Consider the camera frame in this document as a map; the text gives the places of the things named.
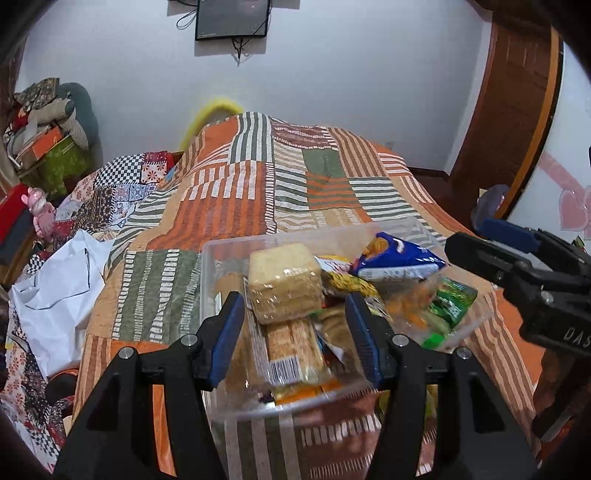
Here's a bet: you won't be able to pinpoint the clear cracker packet orange edge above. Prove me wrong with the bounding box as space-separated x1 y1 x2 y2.
264 318 345 406

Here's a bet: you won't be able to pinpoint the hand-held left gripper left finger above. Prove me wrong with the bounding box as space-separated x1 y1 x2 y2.
53 291 246 480

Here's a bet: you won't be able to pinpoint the blue snack packet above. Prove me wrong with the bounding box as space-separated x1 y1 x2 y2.
349 232 451 282

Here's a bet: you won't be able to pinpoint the clear plastic container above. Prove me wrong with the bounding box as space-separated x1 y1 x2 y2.
201 217 496 424

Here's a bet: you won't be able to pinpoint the pink toy figure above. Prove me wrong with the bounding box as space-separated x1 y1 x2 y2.
25 187 57 239

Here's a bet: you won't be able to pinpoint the brown wooden door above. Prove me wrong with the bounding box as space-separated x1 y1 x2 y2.
449 13 563 219

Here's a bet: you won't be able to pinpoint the grey rounded object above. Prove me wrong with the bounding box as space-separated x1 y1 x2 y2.
471 184 511 228

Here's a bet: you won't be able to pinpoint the red box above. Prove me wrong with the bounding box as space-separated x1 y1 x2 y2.
0 184 36 241

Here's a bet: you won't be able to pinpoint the green patterned box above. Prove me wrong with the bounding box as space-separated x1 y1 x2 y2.
22 141 92 195

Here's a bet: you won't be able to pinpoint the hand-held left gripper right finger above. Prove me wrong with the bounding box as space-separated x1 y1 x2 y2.
344 292 540 480

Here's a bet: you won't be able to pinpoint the white plastic bag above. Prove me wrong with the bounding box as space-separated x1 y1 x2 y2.
10 230 115 378

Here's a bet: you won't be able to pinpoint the yellow curved object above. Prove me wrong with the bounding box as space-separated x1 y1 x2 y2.
179 97 245 151

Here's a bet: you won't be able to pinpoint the orange cardboard box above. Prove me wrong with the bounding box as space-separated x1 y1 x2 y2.
15 126 66 163

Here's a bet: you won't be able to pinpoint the black wall monitor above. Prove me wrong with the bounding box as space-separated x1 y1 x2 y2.
195 0 272 42

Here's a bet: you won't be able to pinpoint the clear packet with green edge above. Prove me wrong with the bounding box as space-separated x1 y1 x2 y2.
385 276 479 350

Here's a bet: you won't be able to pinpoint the dark patterned cloth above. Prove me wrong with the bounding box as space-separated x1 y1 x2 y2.
13 78 62 112

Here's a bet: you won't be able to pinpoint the pale square rice cake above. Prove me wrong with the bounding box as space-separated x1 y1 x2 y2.
248 243 324 326

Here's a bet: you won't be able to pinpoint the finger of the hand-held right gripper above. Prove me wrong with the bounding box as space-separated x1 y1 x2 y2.
481 215 544 254
444 232 523 288

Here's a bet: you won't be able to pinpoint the pink heart stickers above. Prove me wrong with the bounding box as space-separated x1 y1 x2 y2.
540 154 591 232

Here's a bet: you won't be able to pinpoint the black looped cable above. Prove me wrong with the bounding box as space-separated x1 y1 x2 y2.
174 8 200 30

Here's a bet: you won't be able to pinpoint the checkered patchwork quilt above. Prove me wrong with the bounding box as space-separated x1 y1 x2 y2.
0 150 182 464

